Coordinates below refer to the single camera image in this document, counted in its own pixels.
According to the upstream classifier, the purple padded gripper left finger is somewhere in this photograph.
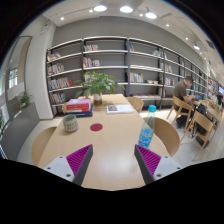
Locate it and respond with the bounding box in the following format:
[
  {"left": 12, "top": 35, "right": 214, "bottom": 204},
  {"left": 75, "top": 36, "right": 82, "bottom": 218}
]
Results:
[{"left": 44, "top": 144, "right": 93, "bottom": 186}]

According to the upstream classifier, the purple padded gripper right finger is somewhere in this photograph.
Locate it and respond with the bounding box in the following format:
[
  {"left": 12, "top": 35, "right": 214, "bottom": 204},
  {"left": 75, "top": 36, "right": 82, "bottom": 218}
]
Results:
[{"left": 134, "top": 145, "right": 182, "bottom": 184}]

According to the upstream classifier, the clear water bottle blue cap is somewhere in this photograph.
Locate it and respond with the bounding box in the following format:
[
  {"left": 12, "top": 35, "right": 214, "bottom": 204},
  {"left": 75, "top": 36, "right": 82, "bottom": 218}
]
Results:
[{"left": 138, "top": 105, "right": 156, "bottom": 148}]

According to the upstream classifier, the wooden chair near right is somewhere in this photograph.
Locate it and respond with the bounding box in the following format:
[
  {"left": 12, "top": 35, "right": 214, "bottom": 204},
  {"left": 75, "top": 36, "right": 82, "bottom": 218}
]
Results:
[{"left": 148, "top": 118, "right": 180, "bottom": 157}]

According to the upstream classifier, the wooden chair near left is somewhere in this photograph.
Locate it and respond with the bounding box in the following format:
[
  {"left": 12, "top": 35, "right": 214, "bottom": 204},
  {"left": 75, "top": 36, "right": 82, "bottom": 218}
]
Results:
[{"left": 31, "top": 127, "right": 56, "bottom": 165}]

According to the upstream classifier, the grey ceramic mug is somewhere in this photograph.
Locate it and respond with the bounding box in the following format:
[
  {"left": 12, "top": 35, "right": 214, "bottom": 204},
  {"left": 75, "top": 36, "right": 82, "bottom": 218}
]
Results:
[{"left": 63, "top": 114, "right": 78, "bottom": 132}]

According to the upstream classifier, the round red coaster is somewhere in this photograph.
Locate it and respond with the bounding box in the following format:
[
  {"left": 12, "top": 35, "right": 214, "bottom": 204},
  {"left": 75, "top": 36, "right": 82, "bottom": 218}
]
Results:
[{"left": 90, "top": 123, "right": 103, "bottom": 131}]

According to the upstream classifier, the blue book under stack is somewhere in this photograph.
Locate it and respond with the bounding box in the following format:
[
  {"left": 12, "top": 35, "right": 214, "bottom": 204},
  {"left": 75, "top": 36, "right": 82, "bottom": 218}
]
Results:
[{"left": 65, "top": 105, "right": 93, "bottom": 118}]

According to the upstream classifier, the red book on stack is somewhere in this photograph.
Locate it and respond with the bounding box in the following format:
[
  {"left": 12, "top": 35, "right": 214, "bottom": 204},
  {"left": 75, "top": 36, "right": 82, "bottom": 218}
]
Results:
[{"left": 66, "top": 98, "right": 91, "bottom": 112}]

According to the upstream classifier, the wooden chair far right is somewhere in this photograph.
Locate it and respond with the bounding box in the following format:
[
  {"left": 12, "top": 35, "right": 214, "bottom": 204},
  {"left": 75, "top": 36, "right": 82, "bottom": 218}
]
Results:
[{"left": 127, "top": 97, "right": 144, "bottom": 113}]

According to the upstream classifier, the wooden chair right foreground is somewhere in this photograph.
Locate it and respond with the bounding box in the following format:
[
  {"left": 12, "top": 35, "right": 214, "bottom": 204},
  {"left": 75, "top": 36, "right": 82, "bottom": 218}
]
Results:
[{"left": 187, "top": 111, "right": 213, "bottom": 150}]

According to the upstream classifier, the wooden chair under man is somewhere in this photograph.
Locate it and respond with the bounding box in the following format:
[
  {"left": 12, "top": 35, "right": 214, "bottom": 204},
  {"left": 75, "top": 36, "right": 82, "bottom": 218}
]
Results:
[{"left": 170, "top": 96, "right": 192, "bottom": 129}]

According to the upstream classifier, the white open book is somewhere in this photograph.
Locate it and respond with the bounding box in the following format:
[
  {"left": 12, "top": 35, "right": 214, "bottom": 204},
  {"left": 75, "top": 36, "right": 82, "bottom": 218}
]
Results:
[{"left": 106, "top": 104, "right": 134, "bottom": 114}]

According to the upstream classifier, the seated man brown shirt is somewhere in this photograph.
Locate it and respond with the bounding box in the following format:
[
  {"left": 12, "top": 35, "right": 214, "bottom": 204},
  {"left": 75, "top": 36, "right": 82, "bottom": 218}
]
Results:
[{"left": 173, "top": 76, "right": 195, "bottom": 128}]

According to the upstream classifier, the small plant by window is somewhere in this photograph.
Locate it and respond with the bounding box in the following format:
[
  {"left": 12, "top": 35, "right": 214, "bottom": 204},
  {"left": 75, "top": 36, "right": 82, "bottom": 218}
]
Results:
[{"left": 19, "top": 92, "right": 32, "bottom": 108}]

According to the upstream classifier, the green potted plant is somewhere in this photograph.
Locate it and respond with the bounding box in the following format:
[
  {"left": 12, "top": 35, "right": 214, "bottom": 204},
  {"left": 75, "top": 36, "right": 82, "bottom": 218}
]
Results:
[{"left": 75, "top": 71, "right": 124, "bottom": 106}]

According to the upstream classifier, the large grey bookshelf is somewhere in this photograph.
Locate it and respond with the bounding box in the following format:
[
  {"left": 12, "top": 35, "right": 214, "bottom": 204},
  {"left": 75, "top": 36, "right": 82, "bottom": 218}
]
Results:
[{"left": 46, "top": 36, "right": 208, "bottom": 115}]

